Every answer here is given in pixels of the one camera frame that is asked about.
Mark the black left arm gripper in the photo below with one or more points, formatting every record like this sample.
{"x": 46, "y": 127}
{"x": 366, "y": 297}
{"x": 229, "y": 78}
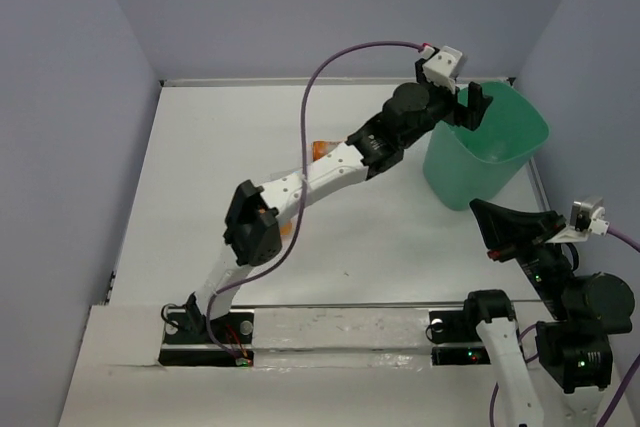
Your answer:
{"x": 468, "y": 117}

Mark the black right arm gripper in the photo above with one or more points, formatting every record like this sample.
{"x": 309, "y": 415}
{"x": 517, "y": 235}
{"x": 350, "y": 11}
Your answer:
{"x": 509, "y": 231}

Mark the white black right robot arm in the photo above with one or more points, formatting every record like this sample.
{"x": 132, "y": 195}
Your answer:
{"x": 574, "y": 347}

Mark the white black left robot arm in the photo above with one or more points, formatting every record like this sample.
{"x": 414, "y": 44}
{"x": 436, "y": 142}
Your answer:
{"x": 252, "y": 235}

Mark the green plastic bin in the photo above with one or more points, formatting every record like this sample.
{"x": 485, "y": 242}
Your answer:
{"x": 462, "y": 165}

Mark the long orange label bottle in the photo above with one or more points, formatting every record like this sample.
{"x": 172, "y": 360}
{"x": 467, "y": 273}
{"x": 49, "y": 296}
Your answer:
{"x": 321, "y": 148}

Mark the small orange juice bottle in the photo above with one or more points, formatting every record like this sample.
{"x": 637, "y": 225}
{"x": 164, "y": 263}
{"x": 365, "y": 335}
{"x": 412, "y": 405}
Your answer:
{"x": 286, "y": 229}

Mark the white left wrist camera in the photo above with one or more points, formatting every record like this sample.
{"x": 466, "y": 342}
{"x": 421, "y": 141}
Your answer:
{"x": 441, "y": 66}

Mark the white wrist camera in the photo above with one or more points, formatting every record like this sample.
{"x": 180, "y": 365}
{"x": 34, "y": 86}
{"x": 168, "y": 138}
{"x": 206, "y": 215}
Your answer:
{"x": 587, "y": 218}
{"x": 441, "y": 66}

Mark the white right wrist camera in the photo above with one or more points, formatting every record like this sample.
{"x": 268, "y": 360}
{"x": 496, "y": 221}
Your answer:
{"x": 587, "y": 218}

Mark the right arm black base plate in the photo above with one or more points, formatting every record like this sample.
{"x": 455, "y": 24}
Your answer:
{"x": 454, "y": 340}

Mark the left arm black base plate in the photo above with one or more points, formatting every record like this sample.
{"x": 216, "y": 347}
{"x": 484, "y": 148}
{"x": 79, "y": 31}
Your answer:
{"x": 182, "y": 347}

